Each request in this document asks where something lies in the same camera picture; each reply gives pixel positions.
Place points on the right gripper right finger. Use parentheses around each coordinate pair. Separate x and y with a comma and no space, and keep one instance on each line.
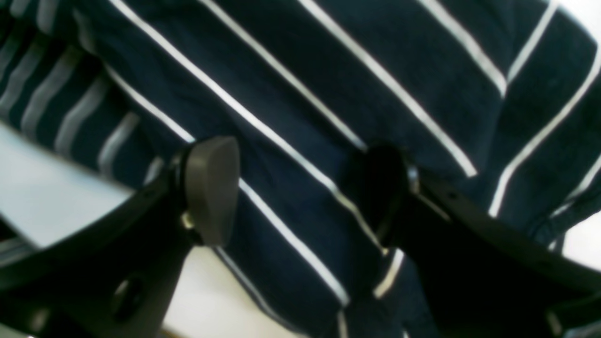
(481,278)

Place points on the black white striped T-shirt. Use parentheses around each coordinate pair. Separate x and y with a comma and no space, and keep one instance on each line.
(501,98)

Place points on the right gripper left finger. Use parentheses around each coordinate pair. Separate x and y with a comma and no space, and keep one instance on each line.
(116,277)

